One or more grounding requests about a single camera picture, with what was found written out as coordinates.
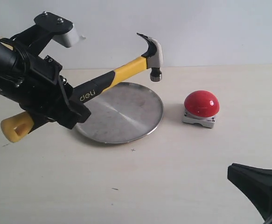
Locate yellow black claw hammer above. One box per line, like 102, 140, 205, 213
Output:
0, 34, 163, 142

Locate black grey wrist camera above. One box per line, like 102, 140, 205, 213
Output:
10, 11, 83, 56

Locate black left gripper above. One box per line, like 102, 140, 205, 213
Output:
19, 56, 91, 129

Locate red dome push button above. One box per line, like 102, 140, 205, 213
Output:
182, 90, 220, 128

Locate round steel plate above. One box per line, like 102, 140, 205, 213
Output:
76, 82, 164, 144

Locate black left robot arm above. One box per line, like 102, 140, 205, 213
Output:
0, 38, 91, 131

